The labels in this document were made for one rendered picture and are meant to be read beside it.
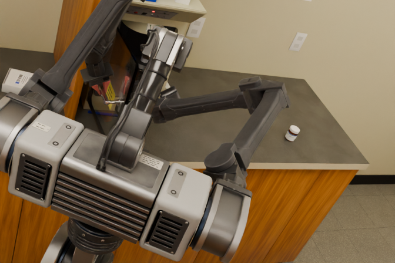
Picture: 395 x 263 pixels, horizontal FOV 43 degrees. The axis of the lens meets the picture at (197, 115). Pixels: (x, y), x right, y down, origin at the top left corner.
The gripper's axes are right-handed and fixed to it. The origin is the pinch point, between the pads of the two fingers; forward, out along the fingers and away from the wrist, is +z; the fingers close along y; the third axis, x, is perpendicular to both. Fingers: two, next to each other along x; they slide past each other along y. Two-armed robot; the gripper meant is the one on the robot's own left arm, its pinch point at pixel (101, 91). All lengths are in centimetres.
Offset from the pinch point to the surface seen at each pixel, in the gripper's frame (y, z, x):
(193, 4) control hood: -40.5, -15.6, -12.5
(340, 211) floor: -143, 196, -18
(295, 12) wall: -112, 37, -55
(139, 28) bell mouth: -21.9, -4.1, -23.1
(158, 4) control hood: -26.9, -21.4, -9.8
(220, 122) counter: -49, 51, -11
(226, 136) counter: -48, 50, -2
